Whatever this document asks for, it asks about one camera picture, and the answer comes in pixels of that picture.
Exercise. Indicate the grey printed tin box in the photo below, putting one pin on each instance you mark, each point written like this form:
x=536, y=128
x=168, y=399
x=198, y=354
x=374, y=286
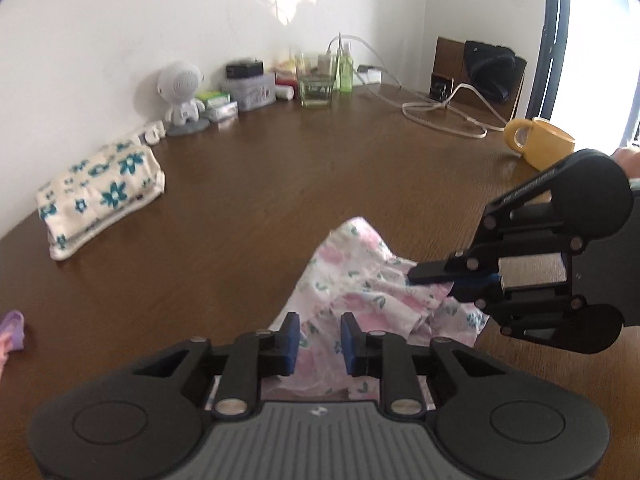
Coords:
x=251, y=93

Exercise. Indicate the black bag on chair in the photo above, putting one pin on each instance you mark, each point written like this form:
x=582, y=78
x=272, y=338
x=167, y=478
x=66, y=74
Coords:
x=493, y=70

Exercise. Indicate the clear drinking glass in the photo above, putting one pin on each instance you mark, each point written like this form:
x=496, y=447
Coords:
x=315, y=78

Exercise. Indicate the right hand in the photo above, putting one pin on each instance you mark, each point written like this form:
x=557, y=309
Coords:
x=629, y=160

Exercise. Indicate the blue pink purple garment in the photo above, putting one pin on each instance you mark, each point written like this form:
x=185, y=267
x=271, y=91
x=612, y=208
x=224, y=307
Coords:
x=11, y=335

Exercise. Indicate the folded cream blue-flower cloth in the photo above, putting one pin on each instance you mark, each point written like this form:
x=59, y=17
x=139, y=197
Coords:
x=95, y=193

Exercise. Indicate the white power adapter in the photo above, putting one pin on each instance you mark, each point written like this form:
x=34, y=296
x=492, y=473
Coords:
x=368, y=74

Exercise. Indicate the yellow mug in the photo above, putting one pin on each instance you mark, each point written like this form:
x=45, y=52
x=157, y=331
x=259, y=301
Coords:
x=538, y=142

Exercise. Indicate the green spray bottle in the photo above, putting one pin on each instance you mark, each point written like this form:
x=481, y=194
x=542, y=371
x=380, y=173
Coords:
x=345, y=68

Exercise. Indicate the brown wooden chair back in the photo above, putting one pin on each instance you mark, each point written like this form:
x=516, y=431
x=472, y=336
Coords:
x=448, y=71

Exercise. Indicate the pink floral child dress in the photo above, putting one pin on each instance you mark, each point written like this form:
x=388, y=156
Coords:
x=353, y=270

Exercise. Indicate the white robot figure speaker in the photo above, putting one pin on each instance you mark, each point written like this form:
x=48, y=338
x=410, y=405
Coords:
x=177, y=85

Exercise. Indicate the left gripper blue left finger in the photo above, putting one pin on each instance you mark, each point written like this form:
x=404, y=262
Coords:
x=252, y=358

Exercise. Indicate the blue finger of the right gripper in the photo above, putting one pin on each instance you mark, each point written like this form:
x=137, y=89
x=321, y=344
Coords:
x=477, y=287
x=443, y=271

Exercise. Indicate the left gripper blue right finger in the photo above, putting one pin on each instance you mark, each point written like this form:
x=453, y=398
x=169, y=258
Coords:
x=386, y=357

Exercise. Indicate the white letter ornament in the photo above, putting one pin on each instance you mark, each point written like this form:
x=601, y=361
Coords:
x=151, y=134

